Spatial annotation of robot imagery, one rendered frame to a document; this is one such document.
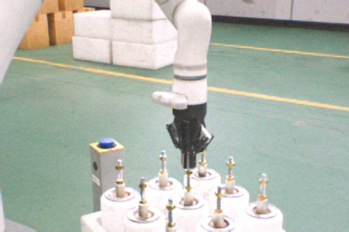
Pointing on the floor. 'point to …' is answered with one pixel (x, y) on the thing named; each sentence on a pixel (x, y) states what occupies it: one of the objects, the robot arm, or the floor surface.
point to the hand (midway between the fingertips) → (188, 160)
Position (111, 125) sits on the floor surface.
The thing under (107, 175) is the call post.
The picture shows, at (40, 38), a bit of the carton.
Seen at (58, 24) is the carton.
